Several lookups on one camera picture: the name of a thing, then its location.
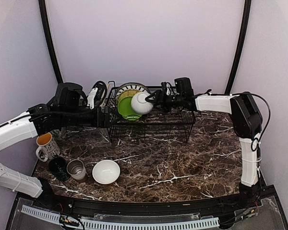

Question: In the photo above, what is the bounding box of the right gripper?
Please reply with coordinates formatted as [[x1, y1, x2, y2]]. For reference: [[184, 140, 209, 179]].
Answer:
[[146, 89, 184, 113]]

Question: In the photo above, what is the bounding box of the white ceramic bowl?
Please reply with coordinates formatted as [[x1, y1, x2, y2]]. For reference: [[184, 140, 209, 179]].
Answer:
[[131, 92, 154, 115]]

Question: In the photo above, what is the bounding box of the green plastic plate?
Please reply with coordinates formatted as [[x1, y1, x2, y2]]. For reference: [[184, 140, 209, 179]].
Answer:
[[118, 96, 142, 121]]

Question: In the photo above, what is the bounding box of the blue striped white plate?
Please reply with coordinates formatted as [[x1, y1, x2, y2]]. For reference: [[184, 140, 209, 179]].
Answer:
[[115, 82, 151, 96]]

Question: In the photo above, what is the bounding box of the yellow woven plate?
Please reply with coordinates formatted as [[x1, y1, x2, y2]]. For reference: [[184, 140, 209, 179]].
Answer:
[[118, 89, 140, 102]]

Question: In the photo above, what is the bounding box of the orange bowl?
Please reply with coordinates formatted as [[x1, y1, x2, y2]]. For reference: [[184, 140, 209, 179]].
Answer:
[[92, 160, 120, 184]]

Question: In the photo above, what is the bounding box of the white brown-band cup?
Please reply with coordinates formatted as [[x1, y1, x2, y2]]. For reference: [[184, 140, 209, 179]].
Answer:
[[67, 160, 88, 183]]

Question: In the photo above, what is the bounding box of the patterned white mug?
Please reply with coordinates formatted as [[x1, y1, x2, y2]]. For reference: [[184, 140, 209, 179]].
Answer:
[[36, 132, 60, 162]]

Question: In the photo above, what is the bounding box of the dark green mug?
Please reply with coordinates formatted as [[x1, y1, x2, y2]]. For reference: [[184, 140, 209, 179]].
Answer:
[[48, 157, 70, 182]]

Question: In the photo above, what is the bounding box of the floral white tall cup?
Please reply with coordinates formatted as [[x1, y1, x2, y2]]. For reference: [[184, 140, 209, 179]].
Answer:
[[51, 127, 67, 140]]

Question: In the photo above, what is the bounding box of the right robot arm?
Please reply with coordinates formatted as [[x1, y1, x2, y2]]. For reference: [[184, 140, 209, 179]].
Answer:
[[145, 77, 263, 187]]

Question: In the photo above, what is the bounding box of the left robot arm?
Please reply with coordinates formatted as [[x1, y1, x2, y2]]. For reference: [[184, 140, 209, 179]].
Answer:
[[0, 81, 108, 209]]

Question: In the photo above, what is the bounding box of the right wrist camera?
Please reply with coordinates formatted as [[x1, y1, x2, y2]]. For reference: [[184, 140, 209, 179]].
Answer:
[[161, 82, 176, 95]]

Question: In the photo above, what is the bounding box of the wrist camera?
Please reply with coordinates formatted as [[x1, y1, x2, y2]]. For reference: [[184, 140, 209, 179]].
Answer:
[[161, 82, 176, 95], [87, 81, 108, 110]]

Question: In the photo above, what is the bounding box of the black wire dish rack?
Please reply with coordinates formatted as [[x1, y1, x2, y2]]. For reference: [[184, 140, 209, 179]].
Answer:
[[106, 85, 196, 141]]

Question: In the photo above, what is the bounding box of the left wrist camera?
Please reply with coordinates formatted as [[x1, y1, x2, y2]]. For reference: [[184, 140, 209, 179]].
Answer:
[[87, 81, 108, 110]]

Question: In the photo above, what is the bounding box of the white cable duct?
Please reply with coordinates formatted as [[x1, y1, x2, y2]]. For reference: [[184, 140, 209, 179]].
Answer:
[[21, 205, 219, 230]]

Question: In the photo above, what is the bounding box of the black front rail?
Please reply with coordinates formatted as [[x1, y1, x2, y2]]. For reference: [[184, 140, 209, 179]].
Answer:
[[34, 194, 262, 217]]

